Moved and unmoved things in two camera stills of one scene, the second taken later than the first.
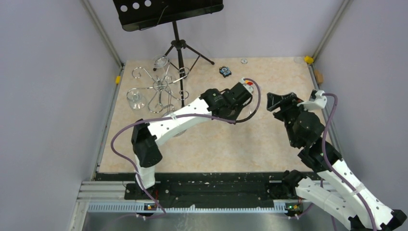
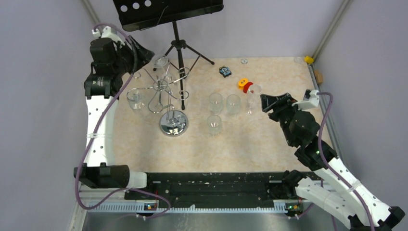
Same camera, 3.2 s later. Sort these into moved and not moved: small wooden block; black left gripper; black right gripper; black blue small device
Moved: black left gripper
Not moved: black blue small device; black right gripper; small wooden block
